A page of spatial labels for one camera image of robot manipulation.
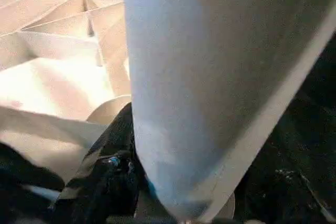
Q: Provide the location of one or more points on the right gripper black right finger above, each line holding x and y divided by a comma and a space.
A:
294, 195

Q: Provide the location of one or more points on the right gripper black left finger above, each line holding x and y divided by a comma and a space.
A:
105, 176

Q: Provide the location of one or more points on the white plastic table leg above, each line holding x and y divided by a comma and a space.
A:
204, 77

